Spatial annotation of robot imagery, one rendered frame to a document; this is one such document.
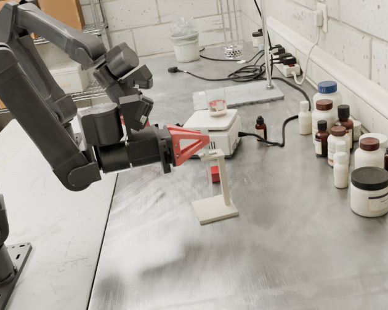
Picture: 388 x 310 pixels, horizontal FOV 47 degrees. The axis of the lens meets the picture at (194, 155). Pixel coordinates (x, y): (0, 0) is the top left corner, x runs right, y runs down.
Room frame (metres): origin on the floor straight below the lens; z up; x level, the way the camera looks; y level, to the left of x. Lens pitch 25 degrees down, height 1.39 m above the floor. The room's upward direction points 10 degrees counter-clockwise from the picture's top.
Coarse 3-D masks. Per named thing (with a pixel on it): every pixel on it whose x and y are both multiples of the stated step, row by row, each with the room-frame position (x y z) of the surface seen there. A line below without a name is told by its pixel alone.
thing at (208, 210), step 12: (204, 156) 0.78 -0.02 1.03; (216, 156) 0.77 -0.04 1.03; (228, 192) 0.78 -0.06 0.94; (192, 204) 0.81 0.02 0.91; (204, 204) 0.80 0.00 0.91; (216, 204) 0.79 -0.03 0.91; (228, 204) 0.78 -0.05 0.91; (204, 216) 0.75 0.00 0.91; (216, 216) 0.75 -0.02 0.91; (228, 216) 0.75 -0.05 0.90
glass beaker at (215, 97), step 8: (208, 88) 1.12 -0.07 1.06; (216, 88) 1.12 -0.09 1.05; (224, 88) 1.10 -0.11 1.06; (208, 96) 1.08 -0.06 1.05; (216, 96) 1.07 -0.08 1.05; (224, 96) 1.08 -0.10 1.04; (208, 104) 1.08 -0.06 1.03; (216, 104) 1.07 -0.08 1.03; (224, 104) 1.08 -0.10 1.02; (208, 112) 1.09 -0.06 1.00; (216, 112) 1.07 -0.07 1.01; (224, 112) 1.07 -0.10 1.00
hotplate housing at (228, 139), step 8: (240, 120) 1.11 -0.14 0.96; (232, 128) 1.05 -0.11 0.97; (240, 128) 1.10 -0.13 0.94; (216, 136) 1.01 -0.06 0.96; (224, 136) 1.01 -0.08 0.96; (232, 136) 1.02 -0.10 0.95; (240, 136) 1.07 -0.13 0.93; (184, 144) 1.05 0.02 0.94; (216, 144) 1.01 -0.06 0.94; (224, 144) 1.01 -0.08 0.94; (232, 144) 1.02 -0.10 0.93; (200, 152) 1.03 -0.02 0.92; (224, 152) 1.01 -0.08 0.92; (232, 152) 1.01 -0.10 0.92
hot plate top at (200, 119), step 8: (200, 112) 1.14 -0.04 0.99; (232, 112) 1.10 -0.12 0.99; (192, 120) 1.09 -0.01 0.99; (200, 120) 1.08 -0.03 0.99; (208, 120) 1.07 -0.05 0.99; (216, 120) 1.06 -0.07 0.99; (224, 120) 1.05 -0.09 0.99; (232, 120) 1.05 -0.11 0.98; (192, 128) 1.04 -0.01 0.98; (200, 128) 1.03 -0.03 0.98; (208, 128) 1.03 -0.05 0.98; (216, 128) 1.02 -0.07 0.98; (224, 128) 1.01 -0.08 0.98
